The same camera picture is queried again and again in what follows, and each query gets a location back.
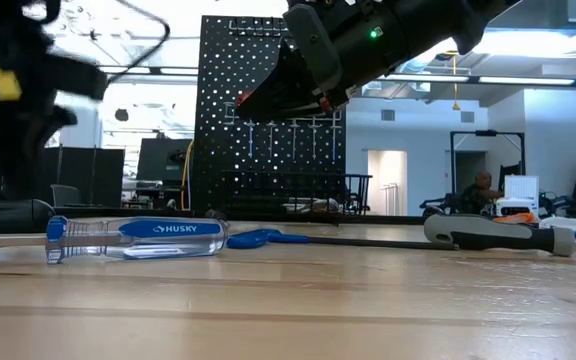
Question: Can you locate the black metal pegboard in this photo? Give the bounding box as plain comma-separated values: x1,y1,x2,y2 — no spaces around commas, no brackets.
190,15,348,221

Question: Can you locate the blue clear Husky screwdriver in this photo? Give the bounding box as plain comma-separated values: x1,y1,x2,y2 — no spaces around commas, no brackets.
0,215,229,266

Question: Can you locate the long ceiling light strip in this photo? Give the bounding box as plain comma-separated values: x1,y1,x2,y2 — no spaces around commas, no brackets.
377,72,576,89
97,64,200,77

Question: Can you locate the black tube stand frame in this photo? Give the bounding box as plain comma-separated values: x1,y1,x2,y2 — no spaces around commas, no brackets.
449,130,527,199

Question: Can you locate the yellow ceiling cord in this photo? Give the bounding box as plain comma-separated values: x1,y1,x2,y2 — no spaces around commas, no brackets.
445,49,462,112

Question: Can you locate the blue T-handle hex key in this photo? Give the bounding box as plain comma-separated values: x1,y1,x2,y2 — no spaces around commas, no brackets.
226,227,459,252

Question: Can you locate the yellow hanging cable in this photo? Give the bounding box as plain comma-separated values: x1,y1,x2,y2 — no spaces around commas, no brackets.
180,139,195,211

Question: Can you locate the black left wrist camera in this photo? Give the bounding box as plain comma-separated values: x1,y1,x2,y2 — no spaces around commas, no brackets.
50,53,110,101

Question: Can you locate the black room partition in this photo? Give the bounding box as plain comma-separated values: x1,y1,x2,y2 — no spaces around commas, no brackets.
42,144,126,209

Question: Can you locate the black table frame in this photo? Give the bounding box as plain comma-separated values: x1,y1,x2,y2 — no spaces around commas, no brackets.
0,204,474,227

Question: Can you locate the grey office chair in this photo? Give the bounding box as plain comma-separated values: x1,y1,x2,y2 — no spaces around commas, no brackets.
49,183,83,209

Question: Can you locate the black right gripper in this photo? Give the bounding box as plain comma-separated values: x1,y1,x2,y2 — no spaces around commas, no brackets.
237,0,420,120

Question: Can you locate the white round column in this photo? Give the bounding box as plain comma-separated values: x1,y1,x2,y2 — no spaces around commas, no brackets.
59,104,103,149

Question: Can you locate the long black screwdriver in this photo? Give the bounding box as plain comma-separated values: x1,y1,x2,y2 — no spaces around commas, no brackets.
0,198,57,236

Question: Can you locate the person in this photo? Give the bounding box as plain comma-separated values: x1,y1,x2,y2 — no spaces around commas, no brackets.
460,170,504,216

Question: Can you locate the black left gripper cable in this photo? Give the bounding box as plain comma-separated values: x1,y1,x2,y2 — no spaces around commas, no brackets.
107,0,172,84

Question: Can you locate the dark computer monitor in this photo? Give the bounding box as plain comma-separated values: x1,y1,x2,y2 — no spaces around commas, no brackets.
135,138,194,184

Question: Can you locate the white box device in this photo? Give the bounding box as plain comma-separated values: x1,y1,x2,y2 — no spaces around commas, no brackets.
495,197,538,218

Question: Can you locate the white grid panel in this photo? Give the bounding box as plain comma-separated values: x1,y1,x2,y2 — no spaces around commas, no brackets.
503,174,540,200

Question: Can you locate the grey and black screwdriver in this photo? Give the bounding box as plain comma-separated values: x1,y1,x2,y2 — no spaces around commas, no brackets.
421,213,576,258

